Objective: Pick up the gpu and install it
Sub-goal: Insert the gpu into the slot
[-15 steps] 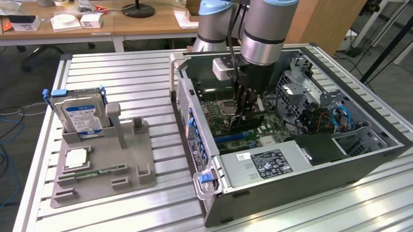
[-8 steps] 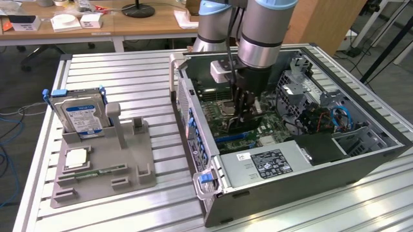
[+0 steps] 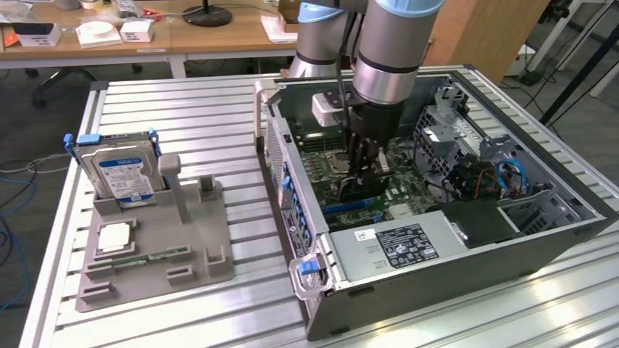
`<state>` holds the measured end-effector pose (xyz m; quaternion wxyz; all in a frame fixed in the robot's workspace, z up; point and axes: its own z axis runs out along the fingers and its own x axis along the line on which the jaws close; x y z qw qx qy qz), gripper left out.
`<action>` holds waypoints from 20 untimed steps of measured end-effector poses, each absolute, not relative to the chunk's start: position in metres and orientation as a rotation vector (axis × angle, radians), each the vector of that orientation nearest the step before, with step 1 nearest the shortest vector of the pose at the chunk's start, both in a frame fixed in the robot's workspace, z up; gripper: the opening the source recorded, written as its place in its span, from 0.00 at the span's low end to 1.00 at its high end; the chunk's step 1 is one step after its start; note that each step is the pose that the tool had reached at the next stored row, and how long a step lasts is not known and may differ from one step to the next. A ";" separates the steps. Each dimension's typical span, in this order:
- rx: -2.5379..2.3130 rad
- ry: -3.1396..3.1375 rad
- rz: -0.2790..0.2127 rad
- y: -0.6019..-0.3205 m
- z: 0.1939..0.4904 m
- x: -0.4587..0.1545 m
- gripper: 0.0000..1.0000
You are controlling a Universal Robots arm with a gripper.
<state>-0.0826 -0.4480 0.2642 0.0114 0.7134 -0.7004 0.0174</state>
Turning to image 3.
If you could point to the hard disk in blue caddy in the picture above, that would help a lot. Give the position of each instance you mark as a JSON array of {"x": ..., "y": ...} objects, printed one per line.
[{"x": 120, "y": 174}]

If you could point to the silver CPU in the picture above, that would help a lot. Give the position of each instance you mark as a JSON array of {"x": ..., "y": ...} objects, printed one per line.
[{"x": 113, "y": 237}]

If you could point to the white box with round insert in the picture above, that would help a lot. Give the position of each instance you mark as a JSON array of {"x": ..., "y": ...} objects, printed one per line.
[{"x": 99, "y": 34}]

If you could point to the orange flat box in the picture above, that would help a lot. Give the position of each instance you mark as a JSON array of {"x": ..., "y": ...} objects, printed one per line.
[{"x": 7, "y": 40}]

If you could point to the green motherboard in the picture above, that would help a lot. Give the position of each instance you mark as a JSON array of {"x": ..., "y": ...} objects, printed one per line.
[{"x": 401, "y": 188}]

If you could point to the black office chair base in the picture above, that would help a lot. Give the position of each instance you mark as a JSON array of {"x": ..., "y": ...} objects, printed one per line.
[{"x": 53, "y": 81}]

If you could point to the wooden desk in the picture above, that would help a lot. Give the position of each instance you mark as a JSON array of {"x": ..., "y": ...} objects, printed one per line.
[{"x": 217, "y": 40}]

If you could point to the clear plastic bag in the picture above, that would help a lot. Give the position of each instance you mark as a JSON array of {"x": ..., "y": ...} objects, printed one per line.
[{"x": 125, "y": 7}]

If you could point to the CPU socket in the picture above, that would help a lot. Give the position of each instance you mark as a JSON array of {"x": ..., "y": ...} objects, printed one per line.
[{"x": 337, "y": 159}]

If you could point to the black slanted pole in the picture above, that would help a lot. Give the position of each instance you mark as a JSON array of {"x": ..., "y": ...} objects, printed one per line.
[{"x": 580, "y": 88}]

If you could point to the metal disk bay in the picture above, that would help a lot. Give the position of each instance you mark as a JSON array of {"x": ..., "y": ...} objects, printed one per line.
[
  {"x": 435, "y": 134},
  {"x": 542, "y": 210}
]

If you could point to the white table frame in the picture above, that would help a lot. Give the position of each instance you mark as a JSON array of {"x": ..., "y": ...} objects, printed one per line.
[{"x": 536, "y": 58}]

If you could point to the blue case latch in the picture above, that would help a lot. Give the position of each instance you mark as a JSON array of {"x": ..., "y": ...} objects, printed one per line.
[{"x": 308, "y": 268}]

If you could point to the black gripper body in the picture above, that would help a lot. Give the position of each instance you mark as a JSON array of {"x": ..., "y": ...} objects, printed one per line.
[{"x": 376, "y": 121}]

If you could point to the black floor box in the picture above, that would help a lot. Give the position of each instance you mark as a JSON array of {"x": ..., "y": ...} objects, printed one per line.
[{"x": 531, "y": 79}]

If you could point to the grey cup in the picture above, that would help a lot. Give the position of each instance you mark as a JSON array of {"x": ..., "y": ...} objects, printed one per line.
[{"x": 67, "y": 4}]

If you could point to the white box with black lid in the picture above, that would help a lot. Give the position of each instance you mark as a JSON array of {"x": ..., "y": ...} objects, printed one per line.
[{"x": 39, "y": 38}]

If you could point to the green RAM stick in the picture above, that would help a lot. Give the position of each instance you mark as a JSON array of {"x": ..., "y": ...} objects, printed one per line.
[{"x": 144, "y": 259}]

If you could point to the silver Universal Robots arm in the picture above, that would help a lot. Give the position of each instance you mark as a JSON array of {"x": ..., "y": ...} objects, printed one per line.
[{"x": 387, "y": 54}]

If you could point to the open black PC case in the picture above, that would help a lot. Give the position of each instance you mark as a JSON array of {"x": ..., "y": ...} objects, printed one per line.
[{"x": 435, "y": 290}]

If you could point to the wooden cabinet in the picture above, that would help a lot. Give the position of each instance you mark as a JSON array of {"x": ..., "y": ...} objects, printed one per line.
[{"x": 492, "y": 36}]

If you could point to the grey power supply unit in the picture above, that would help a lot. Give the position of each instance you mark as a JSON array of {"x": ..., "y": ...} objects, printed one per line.
[{"x": 357, "y": 261}]

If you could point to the black round lamp base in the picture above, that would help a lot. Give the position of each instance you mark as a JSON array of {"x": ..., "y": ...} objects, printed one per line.
[{"x": 208, "y": 18}]

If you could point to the black RAM slot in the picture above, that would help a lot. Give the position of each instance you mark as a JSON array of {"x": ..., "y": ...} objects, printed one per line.
[
  {"x": 325, "y": 145},
  {"x": 324, "y": 136}
]

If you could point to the blue expansion slot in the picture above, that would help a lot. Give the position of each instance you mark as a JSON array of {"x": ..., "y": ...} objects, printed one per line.
[{"x": 343, "y": 208}]

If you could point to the small white box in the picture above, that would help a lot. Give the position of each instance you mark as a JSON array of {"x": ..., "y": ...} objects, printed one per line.
[{"x": 136, "y": 32}]

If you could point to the grey parts rack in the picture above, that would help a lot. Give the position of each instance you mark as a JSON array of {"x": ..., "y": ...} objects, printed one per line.
[{"x": 159, "y": 232}]

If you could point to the cardboard box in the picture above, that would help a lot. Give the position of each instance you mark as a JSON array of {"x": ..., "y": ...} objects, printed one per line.
[{"x": 288, "y": 11}]

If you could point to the blue card retainer clips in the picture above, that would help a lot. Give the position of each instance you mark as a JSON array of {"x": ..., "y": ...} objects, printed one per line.
[{"x": 289, "y": 188}]

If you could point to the graphics card with metal bracket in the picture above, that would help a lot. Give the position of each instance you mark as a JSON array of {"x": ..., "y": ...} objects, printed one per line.
[{"x": 372, "y": 194}]

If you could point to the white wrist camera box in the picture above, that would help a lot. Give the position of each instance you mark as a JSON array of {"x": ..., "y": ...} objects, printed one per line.
[{"x": 325, "y": 112}]

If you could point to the white paper booklet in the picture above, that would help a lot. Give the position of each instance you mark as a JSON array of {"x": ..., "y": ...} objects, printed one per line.
[{"x": 277, "y": 30}]

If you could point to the silver chipset heatsink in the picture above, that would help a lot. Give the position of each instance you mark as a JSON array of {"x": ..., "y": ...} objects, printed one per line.
[{"x": 401, "y": 211}]

